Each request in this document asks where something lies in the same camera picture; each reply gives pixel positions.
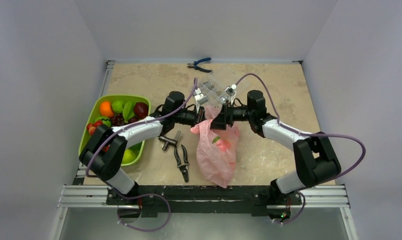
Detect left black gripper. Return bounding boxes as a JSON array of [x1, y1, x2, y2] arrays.
[[173, 106, 215, 135]]

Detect pink plastic bag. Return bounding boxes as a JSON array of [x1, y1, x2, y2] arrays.
[[190, 105, 240, 189]]

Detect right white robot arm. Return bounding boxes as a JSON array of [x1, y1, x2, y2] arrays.
[[210, 90, 341, 204]]

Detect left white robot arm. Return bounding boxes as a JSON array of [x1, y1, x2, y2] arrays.
[[79, 91, 205, 205]]

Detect fake dark red plum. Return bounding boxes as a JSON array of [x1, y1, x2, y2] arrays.
[[133, 102, 149, 119]]

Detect fake green apple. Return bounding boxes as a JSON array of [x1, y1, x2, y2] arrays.
[[121, 149, 137, 165]]

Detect fake orange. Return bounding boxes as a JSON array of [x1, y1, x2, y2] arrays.
[[99, 101, 114, 118]]

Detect clear compartment screw box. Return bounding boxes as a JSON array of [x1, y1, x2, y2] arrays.
[[198, 66, 242, 109]]

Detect dark metal clamp tool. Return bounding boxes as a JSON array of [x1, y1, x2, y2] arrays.
[[158, 130, 181, 152]]

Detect green plastic fruit tray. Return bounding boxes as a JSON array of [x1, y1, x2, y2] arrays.
[[78, 95, 152, 168]]

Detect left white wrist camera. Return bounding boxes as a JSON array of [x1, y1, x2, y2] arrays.
[[194, 93, 209, 106]]

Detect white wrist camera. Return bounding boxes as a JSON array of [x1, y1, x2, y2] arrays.
[[194, 93, 209, 106], [222, 84, 237, 105]]

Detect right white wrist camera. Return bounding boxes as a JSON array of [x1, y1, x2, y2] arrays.
[[222, 84, 237, 105]]

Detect black handled wire stripper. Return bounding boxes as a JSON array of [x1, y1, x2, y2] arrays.
[[174, 145, 190, 183]]

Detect blue handled pliers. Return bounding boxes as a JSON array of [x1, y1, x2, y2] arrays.
[[187, 57, 212, 73]]

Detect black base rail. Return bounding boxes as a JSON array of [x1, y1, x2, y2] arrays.
[[106, 185, 302, 219]]

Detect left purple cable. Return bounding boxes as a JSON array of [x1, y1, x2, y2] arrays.
[[85, 77, 199, 233]]

